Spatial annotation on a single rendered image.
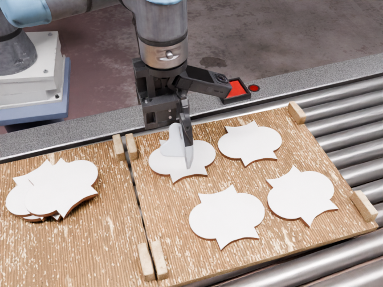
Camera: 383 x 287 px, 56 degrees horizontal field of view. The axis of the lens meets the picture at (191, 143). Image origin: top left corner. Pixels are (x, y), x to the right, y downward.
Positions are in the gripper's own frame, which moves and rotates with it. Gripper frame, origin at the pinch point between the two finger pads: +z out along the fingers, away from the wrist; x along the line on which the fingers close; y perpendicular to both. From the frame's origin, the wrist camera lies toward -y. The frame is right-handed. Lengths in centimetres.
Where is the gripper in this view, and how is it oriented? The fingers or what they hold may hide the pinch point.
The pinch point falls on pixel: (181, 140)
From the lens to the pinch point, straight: 72.6
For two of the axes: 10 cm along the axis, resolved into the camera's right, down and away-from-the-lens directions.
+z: 0.1, 6.8, 7.3
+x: 2.8, 7.0, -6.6
